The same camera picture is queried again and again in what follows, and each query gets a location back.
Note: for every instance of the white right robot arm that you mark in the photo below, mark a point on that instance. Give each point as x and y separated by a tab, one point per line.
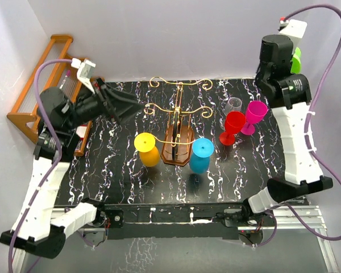
289	96

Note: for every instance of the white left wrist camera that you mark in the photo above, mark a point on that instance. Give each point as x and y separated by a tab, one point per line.
85	70

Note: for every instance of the purple capped marker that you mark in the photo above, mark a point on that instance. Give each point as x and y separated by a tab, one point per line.
65	79

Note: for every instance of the clear wine glass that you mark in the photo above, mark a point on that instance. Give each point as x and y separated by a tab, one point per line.
233	104

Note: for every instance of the magenta wine glass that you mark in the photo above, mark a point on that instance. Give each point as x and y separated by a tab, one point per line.
255	112

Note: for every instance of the orange wine glass yellow base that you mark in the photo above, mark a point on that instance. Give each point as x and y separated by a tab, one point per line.
145	144

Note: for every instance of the green wine glass cream base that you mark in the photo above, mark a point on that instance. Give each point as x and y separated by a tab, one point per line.
296	61

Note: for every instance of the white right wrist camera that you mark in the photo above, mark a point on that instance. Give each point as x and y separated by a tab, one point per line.
294	29

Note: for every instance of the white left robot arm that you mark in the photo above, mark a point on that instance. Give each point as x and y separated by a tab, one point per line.
35	231

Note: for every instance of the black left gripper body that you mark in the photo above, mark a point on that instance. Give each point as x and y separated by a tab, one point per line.
96	100

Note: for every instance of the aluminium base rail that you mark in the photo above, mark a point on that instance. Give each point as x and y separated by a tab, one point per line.
223	221

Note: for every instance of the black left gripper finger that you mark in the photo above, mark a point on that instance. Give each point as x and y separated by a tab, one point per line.
123	112
117	99

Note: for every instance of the gold wire wine glass rack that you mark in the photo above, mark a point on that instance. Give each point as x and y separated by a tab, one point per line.
179	135

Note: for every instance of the red white small box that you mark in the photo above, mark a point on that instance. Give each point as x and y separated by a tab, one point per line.
81	131

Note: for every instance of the red wine glass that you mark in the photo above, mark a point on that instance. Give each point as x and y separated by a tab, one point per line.
234	122

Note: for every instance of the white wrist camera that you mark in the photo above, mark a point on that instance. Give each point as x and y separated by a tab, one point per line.
85	70
294	29

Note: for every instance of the blue wine glass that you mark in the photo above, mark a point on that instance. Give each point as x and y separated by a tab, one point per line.
202	150

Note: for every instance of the wooden tiered shelf rack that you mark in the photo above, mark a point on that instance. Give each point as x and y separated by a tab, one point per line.
23	114

